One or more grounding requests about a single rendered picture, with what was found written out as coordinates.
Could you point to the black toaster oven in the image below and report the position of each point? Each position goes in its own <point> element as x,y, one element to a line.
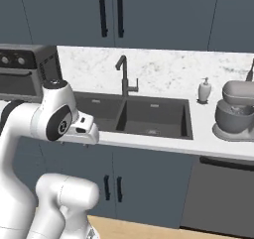
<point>20,71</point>

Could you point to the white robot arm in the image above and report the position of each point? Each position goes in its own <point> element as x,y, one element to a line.
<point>20,143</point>

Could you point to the dark blue wall cupboard door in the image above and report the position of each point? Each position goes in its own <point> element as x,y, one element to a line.
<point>11,15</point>
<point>165,16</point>
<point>234,18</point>
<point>66,15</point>

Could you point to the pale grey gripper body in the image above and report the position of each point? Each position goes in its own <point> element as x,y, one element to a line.
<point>89,138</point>

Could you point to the grey dishwasher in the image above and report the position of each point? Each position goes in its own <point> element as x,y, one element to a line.
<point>221,200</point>

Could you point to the dark blue base cupboard door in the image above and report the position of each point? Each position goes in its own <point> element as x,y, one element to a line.
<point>86,163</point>
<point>152,186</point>

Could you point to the dark grey sink tap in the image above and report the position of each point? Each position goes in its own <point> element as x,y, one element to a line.
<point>125,81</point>

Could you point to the dark double basin sink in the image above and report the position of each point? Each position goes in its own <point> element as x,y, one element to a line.
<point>155,117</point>

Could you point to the grey stand mixer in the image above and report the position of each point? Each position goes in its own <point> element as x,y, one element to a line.
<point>236,117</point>

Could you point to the white soap dispenser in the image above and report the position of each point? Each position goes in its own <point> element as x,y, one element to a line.
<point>204,91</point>

